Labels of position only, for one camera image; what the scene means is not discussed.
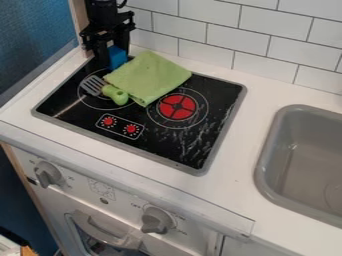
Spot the green cloth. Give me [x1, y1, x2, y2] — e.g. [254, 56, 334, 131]
[101, 49, 194, 109]

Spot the green handled silver spatula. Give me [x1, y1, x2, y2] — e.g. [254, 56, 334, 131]
[78, 74, 131, 107]

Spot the toy stove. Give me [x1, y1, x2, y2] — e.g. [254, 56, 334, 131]
[29, 54, 249, 177]

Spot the blue block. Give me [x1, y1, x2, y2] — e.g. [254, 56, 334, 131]
[106, 44, 131, 71]

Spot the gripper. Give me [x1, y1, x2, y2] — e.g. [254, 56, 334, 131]
[77, 10, 138, 72]

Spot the toy sink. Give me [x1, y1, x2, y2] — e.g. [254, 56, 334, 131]
[252, 103, 342, 230]

